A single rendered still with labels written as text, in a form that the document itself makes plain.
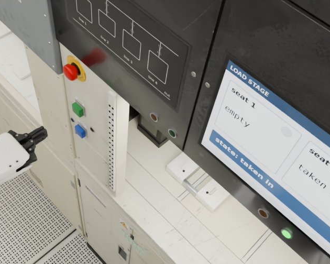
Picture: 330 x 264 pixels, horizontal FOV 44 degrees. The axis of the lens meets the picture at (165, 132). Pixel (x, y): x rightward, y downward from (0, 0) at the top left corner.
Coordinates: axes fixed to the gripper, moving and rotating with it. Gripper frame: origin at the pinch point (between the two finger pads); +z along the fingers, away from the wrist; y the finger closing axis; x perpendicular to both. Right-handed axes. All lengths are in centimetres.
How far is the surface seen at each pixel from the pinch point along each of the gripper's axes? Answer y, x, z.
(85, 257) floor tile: -2, -120, 8
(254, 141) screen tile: 45, 37, 12
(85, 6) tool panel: 5.7, 36.7, 12.4
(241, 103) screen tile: 41, 42, 12
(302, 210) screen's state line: 57, 31, 12
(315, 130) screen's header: 51, 47, 12
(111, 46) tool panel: 13.1, 32.4, 12.4
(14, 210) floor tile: -46, -120, -3
